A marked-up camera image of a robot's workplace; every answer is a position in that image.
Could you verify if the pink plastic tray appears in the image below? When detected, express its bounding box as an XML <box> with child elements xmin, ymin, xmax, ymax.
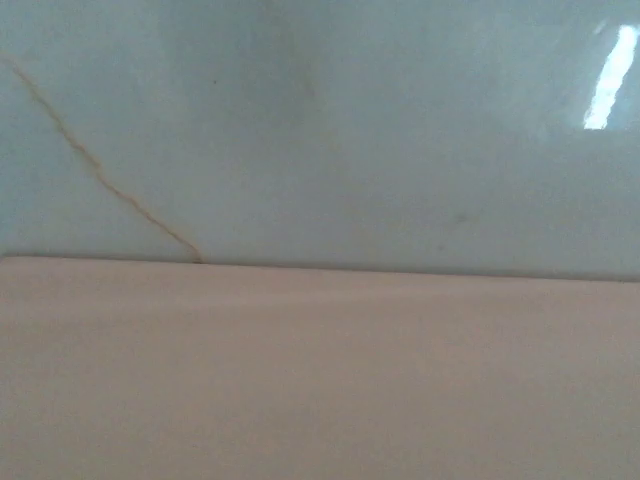
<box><xmin>0</xmin><ymin>255</ymin><xmax>640</xmax><ymax>480</ymax></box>

